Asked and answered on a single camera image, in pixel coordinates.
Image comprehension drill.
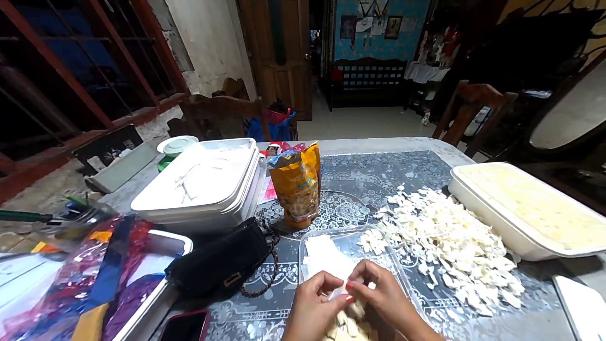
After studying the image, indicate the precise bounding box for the person's left hand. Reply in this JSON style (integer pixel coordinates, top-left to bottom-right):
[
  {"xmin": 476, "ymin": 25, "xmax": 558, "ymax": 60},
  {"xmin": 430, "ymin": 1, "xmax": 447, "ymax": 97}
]
[{"xmin": 282, "ymin": 270, "xmax": 355, "ymax": 341}]

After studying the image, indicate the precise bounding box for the person's right hand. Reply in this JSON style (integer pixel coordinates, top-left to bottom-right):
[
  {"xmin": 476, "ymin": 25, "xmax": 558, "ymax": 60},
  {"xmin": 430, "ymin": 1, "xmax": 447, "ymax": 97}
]
[{"xmin": 346, "ymin": 259, "xmax": 420, "ymax": 338}]

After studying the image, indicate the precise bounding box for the small white wrapper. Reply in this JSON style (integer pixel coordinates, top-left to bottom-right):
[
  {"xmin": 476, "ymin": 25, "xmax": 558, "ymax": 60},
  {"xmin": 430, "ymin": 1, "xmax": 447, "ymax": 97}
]
[{"xmin": 328, "ymin": 280, "xmax": 356, "ymax": 302}]

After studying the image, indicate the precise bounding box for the person's right forearm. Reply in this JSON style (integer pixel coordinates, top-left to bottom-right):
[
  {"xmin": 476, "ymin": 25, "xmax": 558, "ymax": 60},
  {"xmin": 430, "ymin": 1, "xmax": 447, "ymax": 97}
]
[{"xmin": 399, "ymin": 313, "xmax": 447, "ymax": 341}]

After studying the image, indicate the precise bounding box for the stack of white paper sheets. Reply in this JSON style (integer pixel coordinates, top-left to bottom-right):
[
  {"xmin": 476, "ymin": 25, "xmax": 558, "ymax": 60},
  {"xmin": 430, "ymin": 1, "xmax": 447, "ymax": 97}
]
[{"xmin": 303, "ymin": 234, "xmax": 357, "ymax": 281}]

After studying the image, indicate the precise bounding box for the clear rectangular plastic container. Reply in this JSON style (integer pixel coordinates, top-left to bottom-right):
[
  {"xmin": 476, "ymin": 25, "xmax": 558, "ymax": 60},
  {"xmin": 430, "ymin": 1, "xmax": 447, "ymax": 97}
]
[{"xmin": 298, "ymin": 224, "xmax": 430, "ymax": 327}]

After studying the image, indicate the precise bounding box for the small heap of wrapped candies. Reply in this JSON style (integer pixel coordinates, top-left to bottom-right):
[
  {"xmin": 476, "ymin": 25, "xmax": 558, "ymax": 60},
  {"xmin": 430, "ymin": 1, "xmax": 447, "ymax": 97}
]
[{"xmin": 359, "ymin": 229, "xmax": 388, "ymax": 255}]

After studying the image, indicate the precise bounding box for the heap of yellowish candy pieces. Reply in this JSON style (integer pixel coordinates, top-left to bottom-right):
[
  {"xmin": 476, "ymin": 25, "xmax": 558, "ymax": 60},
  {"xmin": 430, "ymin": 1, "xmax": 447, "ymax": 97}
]
[{"xmin": 324, "ymin": 303, "xmax": 379, "ymax": 341}]

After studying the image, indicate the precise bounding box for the grey lace patterned tablecloth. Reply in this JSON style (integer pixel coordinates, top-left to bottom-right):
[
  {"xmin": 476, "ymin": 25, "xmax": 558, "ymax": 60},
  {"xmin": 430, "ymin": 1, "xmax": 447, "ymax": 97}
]
[{"xmin": 152, "ymin": 150, "xmax": 564, "ymax": 341}]

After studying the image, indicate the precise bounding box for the orange and yellow snack pouch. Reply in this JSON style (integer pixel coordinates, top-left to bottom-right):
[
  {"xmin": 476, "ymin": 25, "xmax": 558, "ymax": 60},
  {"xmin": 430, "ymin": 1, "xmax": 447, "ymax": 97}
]
[{"xmin": 268, "ymin": 141, "xmax": 322, "ymax": 231}]

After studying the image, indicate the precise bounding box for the large pile of wrapped candies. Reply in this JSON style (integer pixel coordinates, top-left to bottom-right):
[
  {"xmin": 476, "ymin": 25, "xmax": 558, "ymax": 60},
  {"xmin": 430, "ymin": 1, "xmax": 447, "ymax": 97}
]
[{"xmin": 375, "ymin": 185, "xmax": 526, "ymax": 317}]

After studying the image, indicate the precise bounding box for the pink plastic packet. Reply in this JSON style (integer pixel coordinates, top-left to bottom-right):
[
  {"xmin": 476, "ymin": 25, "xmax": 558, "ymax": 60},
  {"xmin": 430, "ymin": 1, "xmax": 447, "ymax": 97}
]
[{"xmin": 259, "ymin": 177, "xmax": 278, "ymax": 203}]

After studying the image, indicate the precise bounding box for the dining table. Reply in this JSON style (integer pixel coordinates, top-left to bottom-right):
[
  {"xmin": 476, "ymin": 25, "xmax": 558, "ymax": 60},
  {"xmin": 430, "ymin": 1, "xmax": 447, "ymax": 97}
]
[{"xmin": 97, "ymin": 136, "xmax": 606, "ymax": 341}]

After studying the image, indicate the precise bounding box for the pink and blue plastic wrapper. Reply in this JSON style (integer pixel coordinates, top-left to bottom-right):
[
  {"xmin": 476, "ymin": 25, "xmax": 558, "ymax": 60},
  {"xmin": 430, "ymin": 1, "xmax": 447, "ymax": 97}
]
[{"xmin": 268, "ymin": 142, "xmax": 307, "ymax": 169}]

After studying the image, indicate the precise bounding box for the smartphone with red case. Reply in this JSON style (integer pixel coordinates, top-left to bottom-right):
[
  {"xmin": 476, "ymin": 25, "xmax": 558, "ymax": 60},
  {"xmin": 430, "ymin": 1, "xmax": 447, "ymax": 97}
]
[{"xmin": 158, "ymin": 309, "xmax": 210, "ymax": 341}]

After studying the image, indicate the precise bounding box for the stack of white plastic tubs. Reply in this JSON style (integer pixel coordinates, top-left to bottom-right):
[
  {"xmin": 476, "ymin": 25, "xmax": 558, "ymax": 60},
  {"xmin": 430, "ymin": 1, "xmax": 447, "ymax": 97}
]
[{"xmin": 130, "ymin": 138, "xmax": 267, "ymax": 234}]

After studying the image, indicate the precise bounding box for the white rectangular plastic tray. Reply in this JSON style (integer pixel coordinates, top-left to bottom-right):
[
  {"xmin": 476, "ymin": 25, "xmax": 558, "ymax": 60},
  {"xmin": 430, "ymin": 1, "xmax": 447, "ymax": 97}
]
[{"xmin": 110, "ymin": 230, "xmax": 194, "ymax": 341}]

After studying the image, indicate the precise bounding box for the blue plastic bag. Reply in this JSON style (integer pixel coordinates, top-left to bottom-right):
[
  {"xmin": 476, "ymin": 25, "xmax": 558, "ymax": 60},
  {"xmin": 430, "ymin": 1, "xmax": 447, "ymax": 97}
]
[{"xmin": 246, "ymin": 110, "xmax": 297, "ymax": 143}]

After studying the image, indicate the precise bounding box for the white tub with yellowish filling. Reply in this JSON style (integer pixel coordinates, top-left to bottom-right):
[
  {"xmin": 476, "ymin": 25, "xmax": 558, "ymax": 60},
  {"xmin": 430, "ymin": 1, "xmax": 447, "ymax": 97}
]
[{"xmin": 448, "ymin": 161, "xmax": 606, "ymax": 262}]

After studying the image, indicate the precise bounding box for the dark wooden bench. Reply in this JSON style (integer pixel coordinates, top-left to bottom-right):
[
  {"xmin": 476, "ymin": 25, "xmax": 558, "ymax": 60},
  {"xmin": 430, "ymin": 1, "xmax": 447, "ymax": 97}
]
[{"xmin": 327, "ymin": 57, "xmax": 410, "ymax": 112}]

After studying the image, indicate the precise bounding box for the purple plastic bag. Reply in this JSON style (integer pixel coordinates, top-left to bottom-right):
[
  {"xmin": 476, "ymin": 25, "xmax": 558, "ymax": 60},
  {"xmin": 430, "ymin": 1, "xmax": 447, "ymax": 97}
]
[{"xmin": 103, "ymin": 273, "xmax": 166, "ymax": 341}]

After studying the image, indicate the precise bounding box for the brown wooden chair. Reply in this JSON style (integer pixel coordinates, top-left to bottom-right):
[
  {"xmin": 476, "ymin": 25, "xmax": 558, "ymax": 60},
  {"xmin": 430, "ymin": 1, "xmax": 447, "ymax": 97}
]
[
  {"xmin": 432, "ymin": 80, "xmax": 519, "ymax": 159},
  {"xmin": 167, "ymin": 78, "xmax": 271, "ymax": 143}
]

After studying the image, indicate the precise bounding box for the pale green round lid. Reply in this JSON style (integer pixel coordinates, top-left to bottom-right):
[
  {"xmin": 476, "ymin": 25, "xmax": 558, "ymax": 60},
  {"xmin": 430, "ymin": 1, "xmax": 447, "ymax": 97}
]
[{"xmin": 157, "ymin": 135, "xmax": 199, "ymax": 157}]

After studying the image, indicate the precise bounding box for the small table with white cloth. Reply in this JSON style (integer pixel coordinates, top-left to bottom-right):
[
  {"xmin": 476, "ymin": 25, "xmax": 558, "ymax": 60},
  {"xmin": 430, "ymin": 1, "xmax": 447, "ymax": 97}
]
[{"xmin": 404, "ymin": 61, "xmax": 450, "ymax": 111}]

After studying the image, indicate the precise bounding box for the brown wooden door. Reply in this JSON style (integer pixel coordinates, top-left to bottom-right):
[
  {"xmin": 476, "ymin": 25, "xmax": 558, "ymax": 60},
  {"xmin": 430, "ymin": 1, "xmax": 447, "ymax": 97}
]
[{"xmin": 237, "ymin": 0, "xmax": 313, "ymax": 121}]

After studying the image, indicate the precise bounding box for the dark blue flat strip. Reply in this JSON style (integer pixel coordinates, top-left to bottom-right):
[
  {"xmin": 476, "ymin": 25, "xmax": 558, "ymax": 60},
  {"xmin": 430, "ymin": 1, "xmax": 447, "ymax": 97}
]
[{"xmin": 83, "ymin": 215, "xmax": 136, "ymax": 313}]

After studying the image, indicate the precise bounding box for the white plastic lid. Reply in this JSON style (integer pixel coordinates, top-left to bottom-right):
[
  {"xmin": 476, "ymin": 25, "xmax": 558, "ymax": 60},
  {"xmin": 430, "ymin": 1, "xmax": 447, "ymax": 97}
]
[{"xmin": 552, "ymin": 275, "xmax": 606, "ymax": 341}]

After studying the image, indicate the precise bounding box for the pale grey rectangular planter box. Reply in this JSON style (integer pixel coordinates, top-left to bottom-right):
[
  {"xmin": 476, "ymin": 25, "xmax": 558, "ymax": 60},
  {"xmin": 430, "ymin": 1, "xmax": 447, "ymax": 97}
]
[{"xmin": 84, "ymin": 141, "xmax": 159, "ymax": 194}]

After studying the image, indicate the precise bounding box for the dark framed picture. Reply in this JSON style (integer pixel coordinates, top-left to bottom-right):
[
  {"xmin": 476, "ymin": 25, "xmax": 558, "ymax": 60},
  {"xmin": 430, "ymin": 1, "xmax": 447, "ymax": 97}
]
[{"xmin": 339, "ymin": 15, "xmax": 358, "ymax": 40}]

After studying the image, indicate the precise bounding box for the clear jar with pens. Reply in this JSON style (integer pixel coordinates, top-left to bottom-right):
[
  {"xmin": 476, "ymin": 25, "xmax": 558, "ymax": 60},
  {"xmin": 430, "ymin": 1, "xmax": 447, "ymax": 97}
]
[{"xmin": 59, "ymin": 193, "xmax": 118, "ymax": 230}]

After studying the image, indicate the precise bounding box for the pink transparent plastic bag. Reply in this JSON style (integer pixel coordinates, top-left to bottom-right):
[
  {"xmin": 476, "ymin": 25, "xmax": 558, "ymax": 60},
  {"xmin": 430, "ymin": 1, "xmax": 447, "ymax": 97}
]
[{"xmin": 0, "ymin": 215, "xmax": 154, "ymax": 341}]

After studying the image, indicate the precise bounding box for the black handbag with chain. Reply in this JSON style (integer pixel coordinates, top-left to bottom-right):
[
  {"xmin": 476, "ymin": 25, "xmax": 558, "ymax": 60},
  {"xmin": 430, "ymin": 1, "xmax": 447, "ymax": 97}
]
[{"xmin": 165, "ymin": 217, "xmax": 282, "ymax": 299}]

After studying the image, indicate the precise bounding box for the tan wooden handle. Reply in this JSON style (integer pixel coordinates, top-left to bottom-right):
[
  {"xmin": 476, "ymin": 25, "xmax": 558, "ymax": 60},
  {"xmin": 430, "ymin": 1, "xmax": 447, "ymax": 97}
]
[{"xmin": 71, "ymin": 303, "xmax": 110, "ymax": 341}]

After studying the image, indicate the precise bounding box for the window with red frame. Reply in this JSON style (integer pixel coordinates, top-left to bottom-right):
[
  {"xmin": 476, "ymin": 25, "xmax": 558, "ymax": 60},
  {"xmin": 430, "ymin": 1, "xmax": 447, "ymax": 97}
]
[{"xmin": 0, "ymin": 0, "xmax": 189, "ymax": 189}]

